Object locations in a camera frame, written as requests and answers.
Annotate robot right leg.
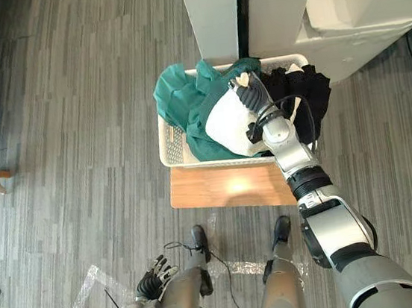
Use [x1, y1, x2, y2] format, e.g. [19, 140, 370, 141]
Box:
[249, 213, 309, 308]

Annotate large white machine housing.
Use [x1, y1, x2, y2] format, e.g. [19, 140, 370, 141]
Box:
[289, 0, 412, 89]

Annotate black cloth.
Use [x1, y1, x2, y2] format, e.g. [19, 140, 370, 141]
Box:
[257, 58, 340, 151]

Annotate light wooden stool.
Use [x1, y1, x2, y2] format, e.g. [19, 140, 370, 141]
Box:
[166, 152, 300, 221]

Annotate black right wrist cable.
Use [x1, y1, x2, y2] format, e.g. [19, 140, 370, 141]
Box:
[251, 92, 320, 160]

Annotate white box cabinet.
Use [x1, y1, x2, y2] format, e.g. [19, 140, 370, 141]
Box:
[241, 0, 325, 63]

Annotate teal green cloth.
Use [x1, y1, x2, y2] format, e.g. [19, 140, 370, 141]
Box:
[149, 52, 273, 168]

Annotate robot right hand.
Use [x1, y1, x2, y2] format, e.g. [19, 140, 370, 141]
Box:
[225, 69, 277, 119]

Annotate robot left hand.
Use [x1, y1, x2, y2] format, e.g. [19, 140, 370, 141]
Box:
[130, 252, 183, 306]

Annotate black robot leg cable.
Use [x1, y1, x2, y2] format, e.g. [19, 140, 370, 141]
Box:
[163, 233, 249, 308]

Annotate white plastic laundry basket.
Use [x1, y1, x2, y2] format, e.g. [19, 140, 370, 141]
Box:
[148, 52, 322, 178]

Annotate white cloth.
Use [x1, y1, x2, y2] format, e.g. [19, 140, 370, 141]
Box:
[199, 77, 279, 164]

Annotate white tall cabinet panel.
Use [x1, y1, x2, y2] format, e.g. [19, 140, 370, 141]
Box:
[178, 0, 246, 65]

